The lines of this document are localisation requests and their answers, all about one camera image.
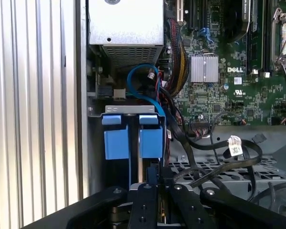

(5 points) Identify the thin black header wire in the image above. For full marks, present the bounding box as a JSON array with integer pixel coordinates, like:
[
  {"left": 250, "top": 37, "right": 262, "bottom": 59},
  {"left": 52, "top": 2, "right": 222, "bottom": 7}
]
[{"left": 211, "top": 111, "right": 248, "bottom": 134}]

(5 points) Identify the silver power supply unit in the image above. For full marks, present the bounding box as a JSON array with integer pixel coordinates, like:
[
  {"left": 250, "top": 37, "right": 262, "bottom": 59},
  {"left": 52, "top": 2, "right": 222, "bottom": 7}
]
[{"left": 87, "top": 0, "right": 165, "bottom": 70}]

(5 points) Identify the silver chipset heatsink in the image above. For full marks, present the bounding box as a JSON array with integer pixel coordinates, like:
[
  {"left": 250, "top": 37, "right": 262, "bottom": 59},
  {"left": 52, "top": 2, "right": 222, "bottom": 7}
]
[{"left": 190, "top": 54, "right": 219, "bottom": 83}]

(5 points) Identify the black RAM slot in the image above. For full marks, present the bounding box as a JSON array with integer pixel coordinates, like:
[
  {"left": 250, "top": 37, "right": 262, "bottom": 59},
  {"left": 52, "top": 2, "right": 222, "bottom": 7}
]
[
  {"left": 262, "top": 0, "right": 272, "bottom": 78},
  {"left": 249, "top": 0, "right": 260, "bottom": 77}
]

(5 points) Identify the loose black cable connector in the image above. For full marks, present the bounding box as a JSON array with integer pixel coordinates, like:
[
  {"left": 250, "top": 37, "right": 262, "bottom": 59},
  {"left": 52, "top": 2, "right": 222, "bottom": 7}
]
[{"left": 251, "top": 133, "right": 267, "bottom": 144}]

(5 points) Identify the black expansion slot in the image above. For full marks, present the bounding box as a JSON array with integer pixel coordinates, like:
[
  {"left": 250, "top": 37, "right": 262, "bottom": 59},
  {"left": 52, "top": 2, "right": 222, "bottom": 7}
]
[
  {"left": 188, "top": 0, "right": 198, "bottom": 31},
  {"left": 199, "top": 0, "right": 208, "bottom": 31}
]

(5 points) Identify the thick black disk wire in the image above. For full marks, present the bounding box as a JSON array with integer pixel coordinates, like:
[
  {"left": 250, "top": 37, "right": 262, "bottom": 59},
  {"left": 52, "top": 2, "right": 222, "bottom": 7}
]
[{"left": 158, "top": 85, "right": 205, "bottom": 189}]

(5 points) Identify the braided power cable bundle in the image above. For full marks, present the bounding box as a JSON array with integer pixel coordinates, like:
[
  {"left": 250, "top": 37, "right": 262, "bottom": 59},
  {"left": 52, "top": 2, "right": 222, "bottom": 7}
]
[{"left": 167, "top": 18, "right": 190, "bottom": 97}]

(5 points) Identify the white expansion slot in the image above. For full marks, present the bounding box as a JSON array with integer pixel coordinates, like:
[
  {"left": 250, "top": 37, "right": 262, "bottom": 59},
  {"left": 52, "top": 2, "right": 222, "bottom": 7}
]
[{"left": 177, "top": 0, "right": 184, "bottom": 24}]

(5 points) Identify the thin black cable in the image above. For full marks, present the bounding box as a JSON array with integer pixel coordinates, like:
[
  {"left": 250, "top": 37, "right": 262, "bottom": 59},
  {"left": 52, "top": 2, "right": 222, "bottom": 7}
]
[{"left": 242, "top": 150, "right": 259, "bottom": 203}]

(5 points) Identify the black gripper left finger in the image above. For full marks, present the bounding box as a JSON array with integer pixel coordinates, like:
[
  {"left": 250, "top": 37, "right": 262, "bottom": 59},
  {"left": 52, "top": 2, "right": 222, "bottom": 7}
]
[{"left": 21, "top": 183, "right": 158, "bottom": 229}]

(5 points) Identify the green motherboard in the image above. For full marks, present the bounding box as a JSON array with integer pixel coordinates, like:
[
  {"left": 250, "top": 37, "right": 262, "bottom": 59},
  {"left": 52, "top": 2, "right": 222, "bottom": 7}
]
[{"left": 165, "top": 0, "right": 286, "bottom": 127}]

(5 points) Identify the black open PC case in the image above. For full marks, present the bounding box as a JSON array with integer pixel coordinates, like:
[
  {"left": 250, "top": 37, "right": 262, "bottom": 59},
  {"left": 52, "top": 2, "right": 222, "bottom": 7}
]
[{"left": 73, "top": 0, "right": 286, "bottom": 229}]

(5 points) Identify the black wire with white label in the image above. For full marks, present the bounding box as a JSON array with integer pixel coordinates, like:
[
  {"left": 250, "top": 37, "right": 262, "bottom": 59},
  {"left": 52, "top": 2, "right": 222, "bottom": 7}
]
[{"left": 146, "top": 133, "right": 264, "bottom": 189}]

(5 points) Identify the blue data cable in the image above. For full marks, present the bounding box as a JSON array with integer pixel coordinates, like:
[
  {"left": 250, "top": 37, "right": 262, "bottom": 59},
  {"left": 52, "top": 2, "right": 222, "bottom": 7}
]
[{"left": 126, "top": 63, "right": 167, "bottom": 127}]

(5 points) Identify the hard disk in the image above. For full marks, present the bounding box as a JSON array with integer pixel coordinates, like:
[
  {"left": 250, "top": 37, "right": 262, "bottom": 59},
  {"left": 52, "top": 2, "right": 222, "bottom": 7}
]
[{"left": 131, "top": 114, "right": 164, "bottom": 183}]

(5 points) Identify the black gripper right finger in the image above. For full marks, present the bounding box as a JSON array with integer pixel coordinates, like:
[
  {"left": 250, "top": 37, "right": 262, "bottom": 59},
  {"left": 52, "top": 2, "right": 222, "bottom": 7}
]
[{"left": 163, "top": 177, "right": 286, "bottom": 229}]

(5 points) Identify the blue disk carrier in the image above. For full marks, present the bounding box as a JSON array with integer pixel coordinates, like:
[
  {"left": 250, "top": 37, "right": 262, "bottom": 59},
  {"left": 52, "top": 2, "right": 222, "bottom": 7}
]
[{"left": 101, "top": 114, "right": 130, "bottom": 183}]

